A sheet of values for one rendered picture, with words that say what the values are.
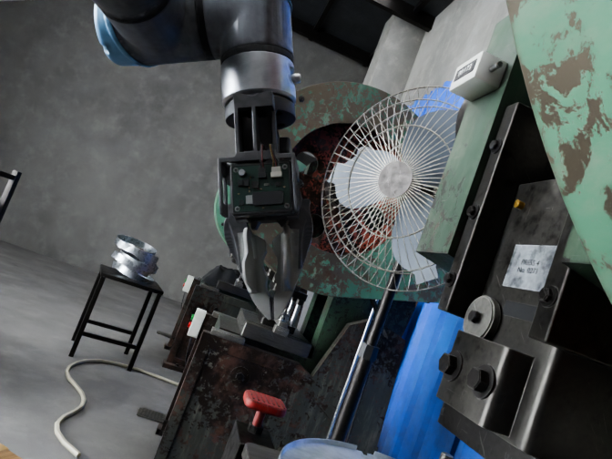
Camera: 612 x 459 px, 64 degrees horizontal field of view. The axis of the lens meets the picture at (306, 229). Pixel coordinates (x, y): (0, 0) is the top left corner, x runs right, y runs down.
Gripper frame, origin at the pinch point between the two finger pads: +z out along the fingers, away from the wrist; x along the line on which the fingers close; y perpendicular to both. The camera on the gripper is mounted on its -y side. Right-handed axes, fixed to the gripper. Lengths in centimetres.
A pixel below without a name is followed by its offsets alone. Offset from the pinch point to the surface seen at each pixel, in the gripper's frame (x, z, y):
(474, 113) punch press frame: 28.1, -24.8, -18.7
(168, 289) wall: -219, -9, -626
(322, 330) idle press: 2, 17, -164
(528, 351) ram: 25.1, 5.9, -0.7
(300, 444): 1.1, 16.7, -10.1
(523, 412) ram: 23.3, 11.3, 1.1
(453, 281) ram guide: 21.0, -1.2, -11.1
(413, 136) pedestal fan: 31, -41, -82
